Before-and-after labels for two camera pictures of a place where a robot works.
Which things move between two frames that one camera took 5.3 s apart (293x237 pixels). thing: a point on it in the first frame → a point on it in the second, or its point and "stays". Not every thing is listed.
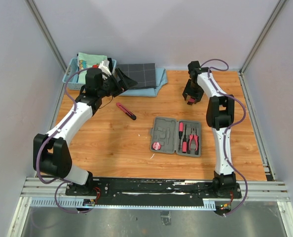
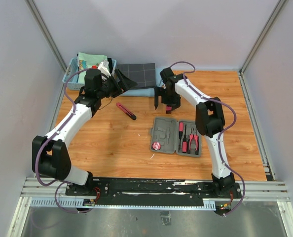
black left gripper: (125, 81) stays
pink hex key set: (191, 101) → (168, 109)
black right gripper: (198, 96) → (160, 91)
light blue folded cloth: (161, 79) stays
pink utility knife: (127, 112) stays
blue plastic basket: (72, 68) stays
